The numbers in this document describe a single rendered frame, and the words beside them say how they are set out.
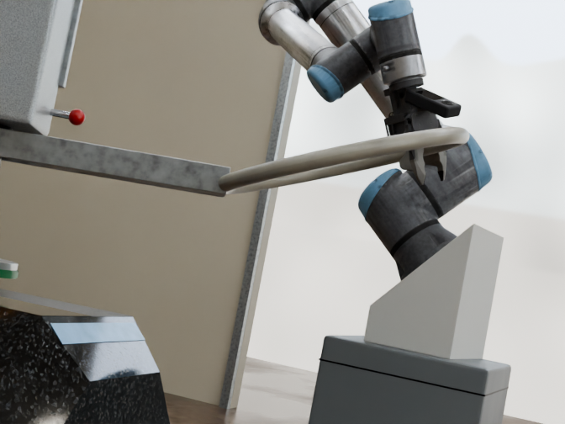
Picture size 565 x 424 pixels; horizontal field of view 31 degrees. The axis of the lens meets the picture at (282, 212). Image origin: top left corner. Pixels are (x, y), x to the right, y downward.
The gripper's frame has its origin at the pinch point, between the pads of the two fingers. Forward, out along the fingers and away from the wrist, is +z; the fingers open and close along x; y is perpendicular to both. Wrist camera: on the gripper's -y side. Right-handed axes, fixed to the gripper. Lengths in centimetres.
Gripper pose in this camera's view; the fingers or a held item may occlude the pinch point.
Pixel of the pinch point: (433, 176)
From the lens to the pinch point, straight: 207.9
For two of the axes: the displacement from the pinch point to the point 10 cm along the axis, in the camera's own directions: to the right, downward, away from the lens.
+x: -7.9, 1.7, -5.9
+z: 2.1, 9.8, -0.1
